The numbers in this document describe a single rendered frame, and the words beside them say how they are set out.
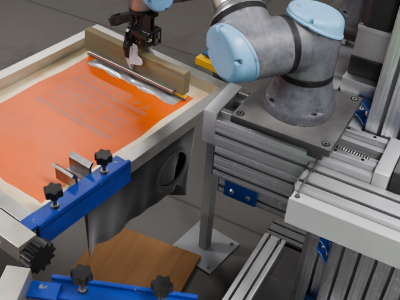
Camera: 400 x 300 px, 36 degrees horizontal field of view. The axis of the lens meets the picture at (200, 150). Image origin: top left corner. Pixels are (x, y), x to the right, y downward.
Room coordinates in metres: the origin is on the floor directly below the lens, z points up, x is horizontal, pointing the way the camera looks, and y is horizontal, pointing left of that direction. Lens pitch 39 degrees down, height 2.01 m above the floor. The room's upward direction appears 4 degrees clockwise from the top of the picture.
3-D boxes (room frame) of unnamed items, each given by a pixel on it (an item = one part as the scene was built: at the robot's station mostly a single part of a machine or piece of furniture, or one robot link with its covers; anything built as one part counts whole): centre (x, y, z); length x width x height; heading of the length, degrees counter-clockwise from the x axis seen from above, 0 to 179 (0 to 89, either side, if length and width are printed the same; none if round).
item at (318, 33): (1.11, -0.20, 1.42); 0.13 x 0.12 x 0.14; 116
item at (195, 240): (1.82, -0.05, 0.48); 0.22 x 0.22 x 0.96; 55
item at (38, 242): (0.85, 0.33, 1.02); 0.07 x 0.06 x 0.07; 145
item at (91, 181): (1.07, 0.28, 0.97); 0.30 x 0.05 x 0.07; 145
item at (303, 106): (1.11, -0.21, 1.31); 0.15 x 0.15 x 0.10
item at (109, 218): (1.37, 0.19, 0.77); 0.46 x 0.09 x 0.36; 145
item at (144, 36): (1.64, 0.20, 1.14); 0.09 x 0.08 x 0.12; 55
